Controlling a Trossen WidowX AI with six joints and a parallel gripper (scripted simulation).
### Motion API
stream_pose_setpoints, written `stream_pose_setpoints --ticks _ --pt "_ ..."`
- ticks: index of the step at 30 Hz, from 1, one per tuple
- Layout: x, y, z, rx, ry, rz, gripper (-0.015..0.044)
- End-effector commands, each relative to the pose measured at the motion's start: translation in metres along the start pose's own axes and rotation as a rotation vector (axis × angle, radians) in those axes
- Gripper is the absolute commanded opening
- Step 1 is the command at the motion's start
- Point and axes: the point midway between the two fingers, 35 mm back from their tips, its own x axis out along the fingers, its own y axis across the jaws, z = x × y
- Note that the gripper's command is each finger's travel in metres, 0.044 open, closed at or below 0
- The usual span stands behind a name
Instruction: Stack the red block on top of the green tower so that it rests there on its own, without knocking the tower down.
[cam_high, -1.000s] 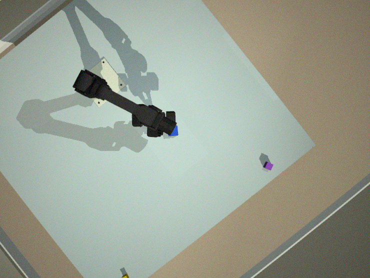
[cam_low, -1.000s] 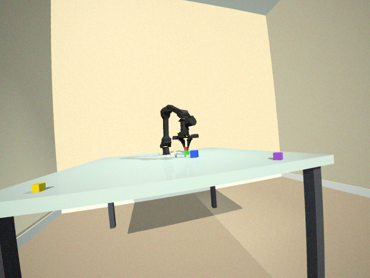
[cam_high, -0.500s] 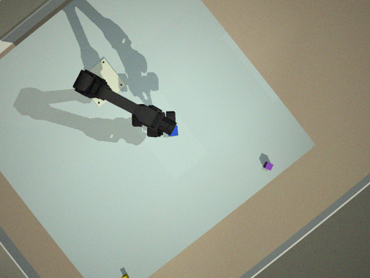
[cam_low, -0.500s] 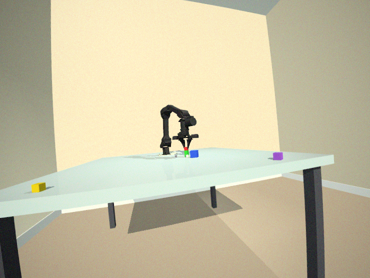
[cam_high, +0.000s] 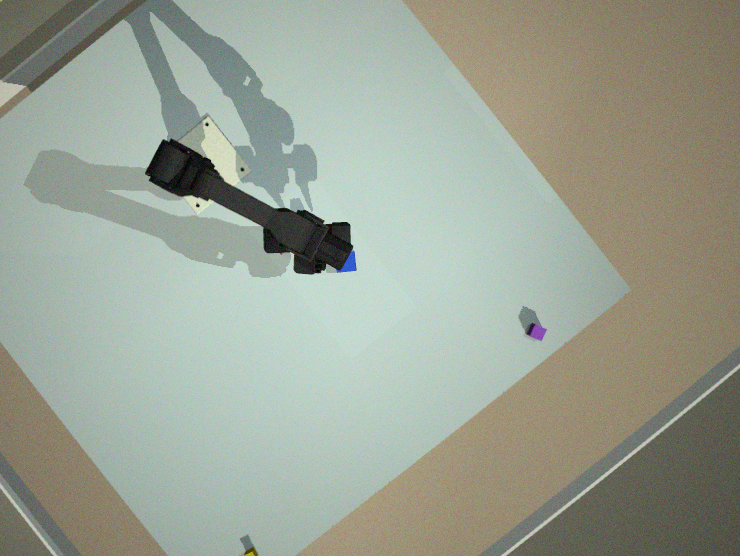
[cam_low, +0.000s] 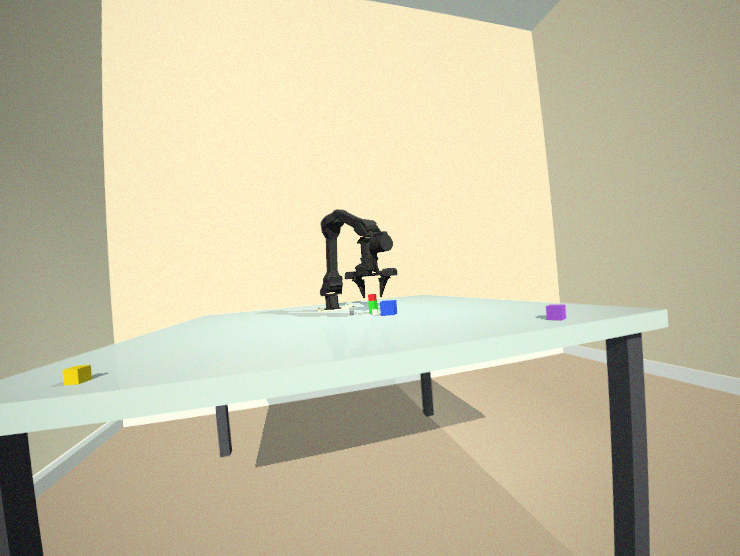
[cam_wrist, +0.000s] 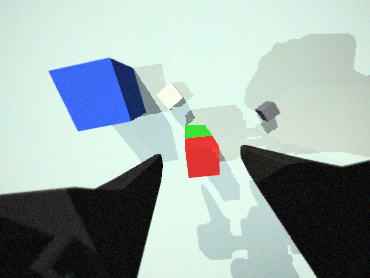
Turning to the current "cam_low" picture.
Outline yellow block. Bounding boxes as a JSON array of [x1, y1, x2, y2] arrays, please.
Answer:
[[63, 365, 92, 385]]

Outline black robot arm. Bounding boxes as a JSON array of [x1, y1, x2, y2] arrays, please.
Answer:
[[320, 209, 393, 310]]

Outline blue cube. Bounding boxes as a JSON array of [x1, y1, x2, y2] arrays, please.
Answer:
[[380, 300, 397, 316]]

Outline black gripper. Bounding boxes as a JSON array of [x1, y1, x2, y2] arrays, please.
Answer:
[[344, 254, 398, 298]]

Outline purple block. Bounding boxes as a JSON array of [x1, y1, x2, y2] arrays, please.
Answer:
[[546, 304, 566, 321]]

